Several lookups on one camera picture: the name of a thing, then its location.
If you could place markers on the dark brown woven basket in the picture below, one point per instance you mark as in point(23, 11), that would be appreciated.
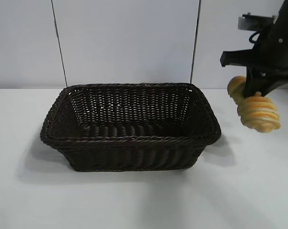
point(134, 155)

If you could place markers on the silver black wrist camera mount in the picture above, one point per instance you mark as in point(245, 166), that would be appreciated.
point(256, 22)

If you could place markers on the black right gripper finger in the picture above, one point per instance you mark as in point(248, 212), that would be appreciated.
point(276, 85)
point(252, 83)

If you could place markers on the long twisted bread loaf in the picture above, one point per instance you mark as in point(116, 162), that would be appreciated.
point(258, 112)

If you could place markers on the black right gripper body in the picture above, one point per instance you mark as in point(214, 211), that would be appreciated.
point(275, 57)

